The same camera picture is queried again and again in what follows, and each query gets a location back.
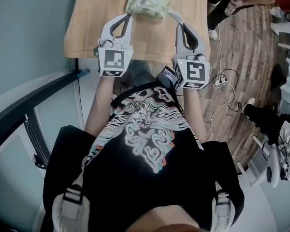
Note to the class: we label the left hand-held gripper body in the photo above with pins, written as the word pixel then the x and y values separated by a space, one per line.
pixel 113 59

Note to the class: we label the black window frame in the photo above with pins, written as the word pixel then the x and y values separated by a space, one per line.
pixel 19 105

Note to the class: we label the person's right forearm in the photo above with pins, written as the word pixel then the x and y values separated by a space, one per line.
pixel 194 115

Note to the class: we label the person's blue jeans leg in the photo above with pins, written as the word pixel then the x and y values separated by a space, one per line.
pixel 143 75

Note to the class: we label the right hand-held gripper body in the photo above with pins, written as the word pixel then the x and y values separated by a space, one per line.
pixel 195 71

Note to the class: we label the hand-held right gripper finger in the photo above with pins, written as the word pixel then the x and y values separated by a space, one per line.
pixel 201 46
pixel 179 42

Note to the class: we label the white chair frame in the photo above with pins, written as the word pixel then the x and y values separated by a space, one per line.
pixel 253 170

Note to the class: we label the white device with black lens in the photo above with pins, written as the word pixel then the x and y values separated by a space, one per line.
pixel 275 168

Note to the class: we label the black waist device with screen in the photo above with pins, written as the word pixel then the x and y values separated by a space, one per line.
pixel 166 77

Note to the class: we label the green wet wipe pack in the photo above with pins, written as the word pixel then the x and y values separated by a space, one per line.
pixel 147 6

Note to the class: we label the white power strip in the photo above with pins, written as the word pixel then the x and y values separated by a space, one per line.
pixel 220 83

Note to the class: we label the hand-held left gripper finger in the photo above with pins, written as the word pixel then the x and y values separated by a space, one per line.
pixel 128 39
pixel 106 29

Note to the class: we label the person's chin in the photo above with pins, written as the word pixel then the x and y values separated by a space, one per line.
pixel 166 220

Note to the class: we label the person's left forearm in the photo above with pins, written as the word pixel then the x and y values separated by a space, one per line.
pixel 100 107

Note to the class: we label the black printed t-shirt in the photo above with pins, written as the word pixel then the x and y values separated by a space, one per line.
pixel 135 182

